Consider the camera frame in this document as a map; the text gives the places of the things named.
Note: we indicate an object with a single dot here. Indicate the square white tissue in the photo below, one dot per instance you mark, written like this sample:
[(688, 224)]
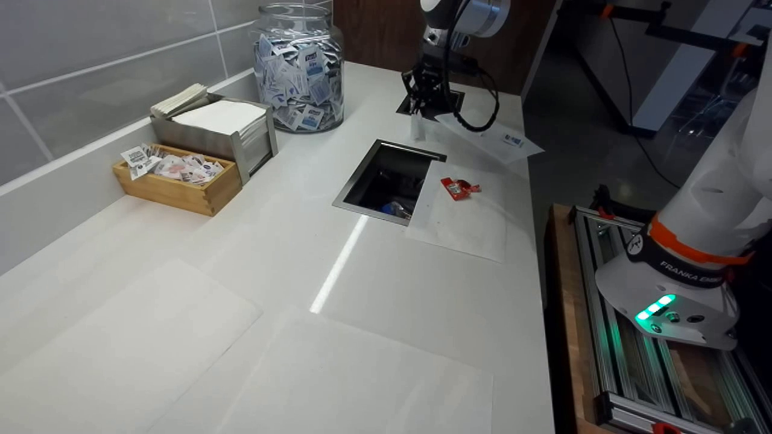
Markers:
[(491, 140)]

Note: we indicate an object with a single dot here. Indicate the small steel-framed counter opening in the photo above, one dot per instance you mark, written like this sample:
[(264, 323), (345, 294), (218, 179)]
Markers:
[(386, 181)]

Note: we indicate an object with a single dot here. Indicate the glass jar with packets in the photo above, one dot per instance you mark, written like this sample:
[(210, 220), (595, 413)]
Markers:
[(298, 73)]

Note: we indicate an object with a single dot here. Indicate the wooden base board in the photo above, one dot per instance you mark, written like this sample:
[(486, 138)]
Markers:
[(568, 322)]

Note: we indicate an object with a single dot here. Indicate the blue crumpled plastic piece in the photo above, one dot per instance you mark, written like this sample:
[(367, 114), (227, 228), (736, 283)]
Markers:
[(395, 211)]

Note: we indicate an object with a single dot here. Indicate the aluminium rail frame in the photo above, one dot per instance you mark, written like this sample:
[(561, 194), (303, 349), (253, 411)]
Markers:
[(619, 376)]

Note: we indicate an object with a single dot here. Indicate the white tissue sheet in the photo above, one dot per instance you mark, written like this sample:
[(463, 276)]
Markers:
[(121, 353), (345, 386), (473, 230)]

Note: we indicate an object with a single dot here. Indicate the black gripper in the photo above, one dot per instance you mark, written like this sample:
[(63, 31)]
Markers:
[(432, 75)]

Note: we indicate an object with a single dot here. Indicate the red wrapper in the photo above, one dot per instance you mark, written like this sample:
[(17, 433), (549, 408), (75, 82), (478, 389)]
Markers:
[(460, 189)]

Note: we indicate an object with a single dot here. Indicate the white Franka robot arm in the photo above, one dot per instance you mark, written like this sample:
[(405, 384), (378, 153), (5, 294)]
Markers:
[(707, 200)]

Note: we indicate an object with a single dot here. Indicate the black metal stand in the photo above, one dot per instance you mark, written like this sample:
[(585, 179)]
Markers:
[(643, 12)]

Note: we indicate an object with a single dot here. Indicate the beige napkin stack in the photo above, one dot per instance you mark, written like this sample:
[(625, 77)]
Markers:
[(181, 100)]

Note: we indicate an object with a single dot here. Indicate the wooden box with packets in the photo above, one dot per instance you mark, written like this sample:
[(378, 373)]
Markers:
[(185, 194)]

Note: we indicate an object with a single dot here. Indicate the blue grey panel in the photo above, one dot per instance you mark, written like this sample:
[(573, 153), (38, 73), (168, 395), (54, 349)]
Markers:
[(683, 73)]

